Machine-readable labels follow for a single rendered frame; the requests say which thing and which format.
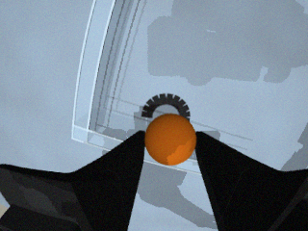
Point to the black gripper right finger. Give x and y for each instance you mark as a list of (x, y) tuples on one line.
[(246, 195)]

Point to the orange ball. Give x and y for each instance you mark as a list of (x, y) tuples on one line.
[(170, 139)]

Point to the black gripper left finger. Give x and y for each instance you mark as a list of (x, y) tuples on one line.
[(98, 197)]

